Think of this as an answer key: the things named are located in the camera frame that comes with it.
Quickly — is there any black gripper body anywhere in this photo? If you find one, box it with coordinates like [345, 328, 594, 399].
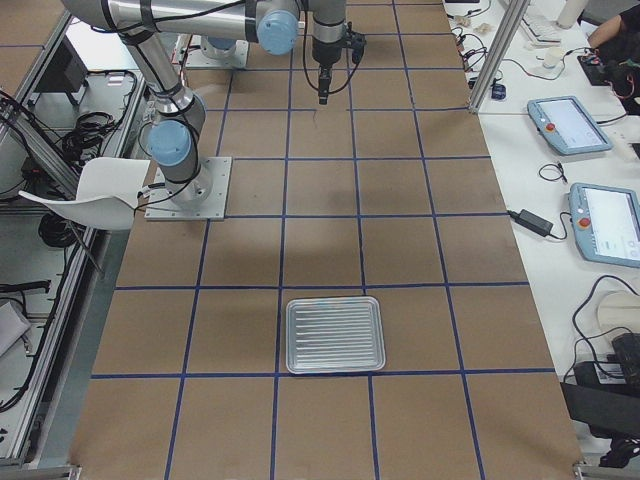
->
[312, 42, 345, 93]

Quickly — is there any aluminium frame post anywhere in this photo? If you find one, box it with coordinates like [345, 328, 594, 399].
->
[469, 0, 529, 114]

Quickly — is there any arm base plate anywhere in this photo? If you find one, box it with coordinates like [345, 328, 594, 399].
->
[186, 36, 249, 70]
[144, 157, 233, 221]

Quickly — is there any black power adapter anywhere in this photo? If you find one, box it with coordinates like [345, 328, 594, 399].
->
[507, 209, 553, 237]

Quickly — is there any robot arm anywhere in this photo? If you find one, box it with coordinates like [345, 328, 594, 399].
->
[63, 1, 353, 115]
[119, 29, 211, 210]

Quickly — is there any near teach pendant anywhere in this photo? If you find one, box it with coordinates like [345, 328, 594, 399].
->
[568, 183, 639, 268]

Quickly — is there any person in black shirt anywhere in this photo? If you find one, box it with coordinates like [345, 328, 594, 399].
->
[588, 7, 639, 56]

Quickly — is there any silver ribbed metal tray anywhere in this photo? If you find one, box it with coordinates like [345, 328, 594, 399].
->
[286, 296, 386, 375]

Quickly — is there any teach pendant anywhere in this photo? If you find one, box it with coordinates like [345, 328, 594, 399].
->
[568, 183, 639, 268]
[527, 96, 613, 156]

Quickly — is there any far teach pendant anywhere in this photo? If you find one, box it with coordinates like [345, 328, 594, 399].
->
[527, 96, 613, 156]

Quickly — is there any white paper cup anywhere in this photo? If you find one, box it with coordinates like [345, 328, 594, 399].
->
[542, 47, 564, 69]

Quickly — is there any white plastic chair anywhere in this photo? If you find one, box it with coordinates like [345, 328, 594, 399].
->
[19, 157, 150, 231]

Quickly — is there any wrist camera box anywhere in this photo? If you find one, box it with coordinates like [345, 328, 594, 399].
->
[345, 30, 367, 65]

